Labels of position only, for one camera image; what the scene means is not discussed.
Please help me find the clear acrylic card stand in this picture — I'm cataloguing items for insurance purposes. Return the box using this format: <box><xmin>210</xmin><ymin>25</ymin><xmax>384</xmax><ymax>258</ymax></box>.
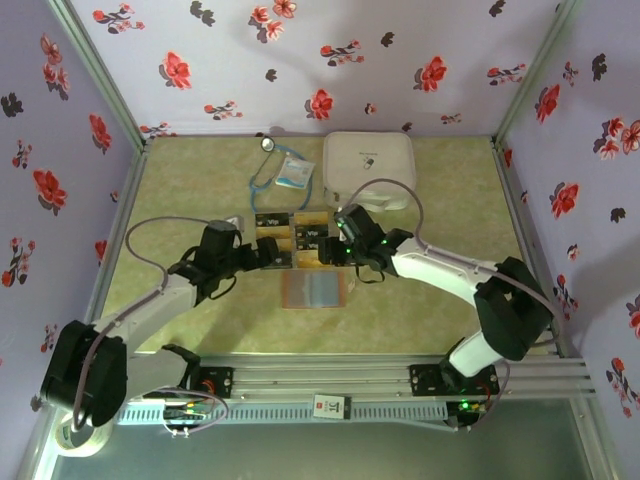
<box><xmin>253</xmin><ymin>209</ymin><xmax>332</xmax><ymax>271</ymax></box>

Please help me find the white blue packet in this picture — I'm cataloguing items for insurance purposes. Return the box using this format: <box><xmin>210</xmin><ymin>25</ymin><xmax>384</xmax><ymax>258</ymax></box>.
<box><xmin>274</xmin><ymin>154</ymin><xmax>315</xmax><ymax>190</ymax></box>

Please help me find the white square lidded container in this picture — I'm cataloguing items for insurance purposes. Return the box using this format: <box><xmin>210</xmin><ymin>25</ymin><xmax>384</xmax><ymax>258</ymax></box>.
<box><xmin>322</xmin><ymin>131</ymin><xmax>418</xmax><ymax>212</ymax></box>

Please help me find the blue stethoscope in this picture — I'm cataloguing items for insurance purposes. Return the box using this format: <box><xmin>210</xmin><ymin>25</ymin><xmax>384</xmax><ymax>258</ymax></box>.
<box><xmin>248</xmin><ymin>134</ymin><xmax>317</xmax><ymax>217</ymax></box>

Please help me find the small controller board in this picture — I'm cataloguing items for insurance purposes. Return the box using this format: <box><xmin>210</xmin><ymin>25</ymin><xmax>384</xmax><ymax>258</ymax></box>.
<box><xmin>162</xmin><ymin>402</ymin><xmax>214</xmax><ymax>424</ymax></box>
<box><xmin>446</xmin><ymin>398</ymin><xmax>490</xmax><ymax>432</ymax></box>

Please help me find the red white label tag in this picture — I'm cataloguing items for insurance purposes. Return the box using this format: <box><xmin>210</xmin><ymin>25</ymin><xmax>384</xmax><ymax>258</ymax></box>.
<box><xmin>313</xmin><ymin>394</ymin><xmax>350</xmax><ymax>420</ymax></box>

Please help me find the clear tape roll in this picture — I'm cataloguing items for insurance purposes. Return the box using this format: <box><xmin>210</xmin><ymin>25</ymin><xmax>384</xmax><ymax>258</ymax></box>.
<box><xmin>54</xmin><ymin>417</ymin><xmax>114</xmax><ymax>457</ymax></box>

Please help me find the black left camera cable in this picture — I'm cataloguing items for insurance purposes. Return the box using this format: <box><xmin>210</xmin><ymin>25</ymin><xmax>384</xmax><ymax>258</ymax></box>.
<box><xmin>172</xmin><ymin>249</ymin><xmax>239</xmax><ymax>307</ymax></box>

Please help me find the black camera cable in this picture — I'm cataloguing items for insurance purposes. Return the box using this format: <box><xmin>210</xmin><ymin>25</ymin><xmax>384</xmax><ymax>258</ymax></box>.
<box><xmin>353</xmin><ymin>262</ymin><xmax>389</xmax><ymax>286</ymax></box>
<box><xmin>172</xmin><ymin>249</ymin><xmax>239</xmax><ymax>307</ymax></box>

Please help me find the black right camera cable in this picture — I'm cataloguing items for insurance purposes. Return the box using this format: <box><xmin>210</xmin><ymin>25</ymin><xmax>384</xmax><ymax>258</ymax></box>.
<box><xmin>353</xmin><ymin>262</ymin><xmax>389</xmax><ymax>286</ymax></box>

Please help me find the lilac right arm cable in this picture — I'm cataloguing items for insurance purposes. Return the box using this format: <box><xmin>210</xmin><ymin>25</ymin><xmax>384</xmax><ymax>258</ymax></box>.
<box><xmin>339</xmin><ymin>179</ymin><xmax>564</xmax><ymax>434</ymax></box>

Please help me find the lilac arm cable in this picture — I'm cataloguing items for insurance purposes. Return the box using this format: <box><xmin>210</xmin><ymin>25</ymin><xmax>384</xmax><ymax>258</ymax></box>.
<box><xmin>339</xmin><ymin>179</ymin><xmax>564</xmax><ymax>434</ymax></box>
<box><xmin>72</xmin><ymin>214</ymin><xmax>244</xmax><ymax>439</ymax></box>

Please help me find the lilac left arm cable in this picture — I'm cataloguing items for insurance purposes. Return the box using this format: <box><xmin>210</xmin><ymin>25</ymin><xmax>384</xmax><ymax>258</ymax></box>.
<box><xmin>72</xmin><ymin>214</ymin><xmax>244</xmax><ymax>439</ymax></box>

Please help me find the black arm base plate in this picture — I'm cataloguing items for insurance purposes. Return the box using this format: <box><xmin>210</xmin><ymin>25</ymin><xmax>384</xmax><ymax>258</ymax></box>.
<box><xmin>408</xmin><ymin>363</ymin><xmax>499</xmax><ymax>397</ymax></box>
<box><xmin>196</xmin><ymin>366</ymin><xmax>235</xmax><ymax>401</ymax></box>

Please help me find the aluminium side rail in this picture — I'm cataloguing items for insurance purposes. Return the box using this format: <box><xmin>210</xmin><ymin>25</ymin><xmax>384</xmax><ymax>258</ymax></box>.
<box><xmin>82</xmin><ymin>139</ymin><xmax>154</xmax><ymax>361</ymax></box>
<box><xmin>491</xmin><ymin>139</ymin><xmax>571</xmax><ymax>359</ymax></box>

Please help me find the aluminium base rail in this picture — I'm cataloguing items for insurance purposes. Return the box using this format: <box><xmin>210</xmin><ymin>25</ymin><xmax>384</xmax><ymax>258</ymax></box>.
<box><xmin>49</xmin><ymin>352</ymin><xmax>599</xmax><ymax>401</ymax></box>

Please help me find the slotted grey cable duct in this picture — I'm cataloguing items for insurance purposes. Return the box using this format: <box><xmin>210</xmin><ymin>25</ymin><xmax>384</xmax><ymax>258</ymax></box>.
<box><xmin>114</xmin><ymin>401</ymin><xmax>449</xmax><ymax>426</ymax></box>

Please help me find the aluminium corner post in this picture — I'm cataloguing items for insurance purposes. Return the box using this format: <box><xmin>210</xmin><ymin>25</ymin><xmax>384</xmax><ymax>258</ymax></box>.
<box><xmin>45</xmin><ymin>0</ymin><xmax>154</xmax><ymax>149</ymax></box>
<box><xmin>492</xmin><ymin>0</ymin><xmax>585</xmax><ymax>146</ymax></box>

